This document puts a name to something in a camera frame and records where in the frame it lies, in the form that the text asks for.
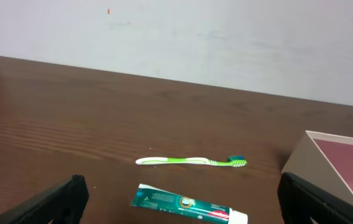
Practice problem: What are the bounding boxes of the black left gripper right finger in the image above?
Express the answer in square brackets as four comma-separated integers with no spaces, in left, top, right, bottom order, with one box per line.
[277,172,353,224]

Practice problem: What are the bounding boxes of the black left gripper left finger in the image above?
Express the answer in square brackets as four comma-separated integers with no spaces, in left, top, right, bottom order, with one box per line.
[0,175,89,224]

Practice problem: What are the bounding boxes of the white box with pink inside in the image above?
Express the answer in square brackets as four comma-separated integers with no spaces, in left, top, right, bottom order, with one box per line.
[282,131,353,205]

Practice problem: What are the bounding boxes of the green toothpaste tube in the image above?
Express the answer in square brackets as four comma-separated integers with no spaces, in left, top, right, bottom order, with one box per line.
[131,184,249,224]

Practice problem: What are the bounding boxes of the green white toothbrush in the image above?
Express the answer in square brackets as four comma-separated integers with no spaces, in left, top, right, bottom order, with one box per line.
[135,156,247,167]

